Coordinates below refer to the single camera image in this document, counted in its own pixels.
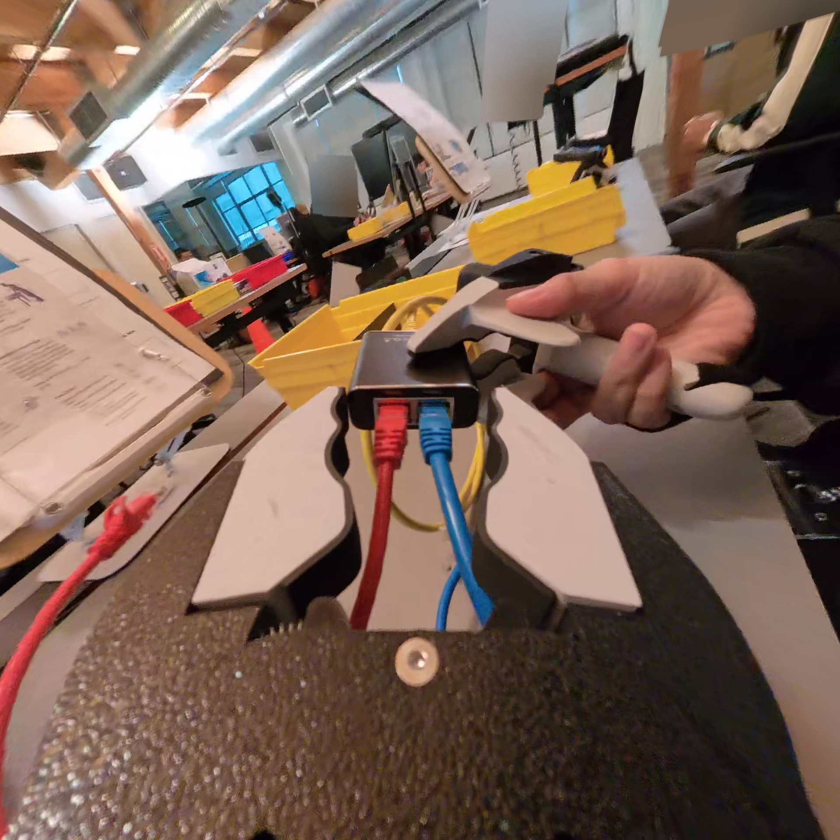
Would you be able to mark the red plastic bin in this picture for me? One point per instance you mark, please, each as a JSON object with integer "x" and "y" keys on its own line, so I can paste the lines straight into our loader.
{"x": 262, "y": 270}
{"x": 184, "y": 313}

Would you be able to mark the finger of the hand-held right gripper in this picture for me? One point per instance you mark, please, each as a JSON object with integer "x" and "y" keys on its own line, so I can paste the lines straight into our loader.
{"x": 482, "y": 292}
{"x": 459, "y": 328}

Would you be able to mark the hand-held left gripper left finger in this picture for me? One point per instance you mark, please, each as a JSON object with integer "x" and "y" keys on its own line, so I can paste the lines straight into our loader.
{"x": 282, "y": 505}

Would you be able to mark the person's right forearm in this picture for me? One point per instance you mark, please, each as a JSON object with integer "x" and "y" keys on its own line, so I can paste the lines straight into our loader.
{"x": 794, "y": 308}

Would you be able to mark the black monitor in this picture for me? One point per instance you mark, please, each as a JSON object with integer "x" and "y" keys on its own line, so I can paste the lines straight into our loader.
{"x": 371, "y": 164}

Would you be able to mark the black wall speaker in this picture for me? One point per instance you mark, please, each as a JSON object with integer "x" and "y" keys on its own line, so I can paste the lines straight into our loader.
{"x": 126, "y": 172}

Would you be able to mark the person's right hand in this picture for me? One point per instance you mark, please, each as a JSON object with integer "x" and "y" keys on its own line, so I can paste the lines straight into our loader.
{"x": 689, "y": 308}

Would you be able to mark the black network adapter box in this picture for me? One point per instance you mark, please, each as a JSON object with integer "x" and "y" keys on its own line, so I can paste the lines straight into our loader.
{"x": 394, "y": 367}

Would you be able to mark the small yellow plastic bin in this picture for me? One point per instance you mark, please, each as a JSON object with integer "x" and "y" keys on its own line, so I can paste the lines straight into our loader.
{"x": 215, "y": 296}

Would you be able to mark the instruction sheet on wooden stand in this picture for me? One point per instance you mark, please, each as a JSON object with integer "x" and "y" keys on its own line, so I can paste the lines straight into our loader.
{"x": 85, "y": 367}
{"x": 433, "y": 131}

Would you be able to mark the grey desk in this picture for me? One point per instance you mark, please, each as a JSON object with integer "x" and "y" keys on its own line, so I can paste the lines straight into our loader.
{"x": 656, "y": 472}

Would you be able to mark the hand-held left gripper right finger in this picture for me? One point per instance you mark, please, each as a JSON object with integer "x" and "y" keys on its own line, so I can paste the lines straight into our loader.
{"x": 558, "y": 512}

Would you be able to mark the silver ventilation duct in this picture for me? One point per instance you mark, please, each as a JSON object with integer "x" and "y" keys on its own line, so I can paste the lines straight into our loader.
{"x": 216, "y": 59}
{"x": 367, "y": 52}

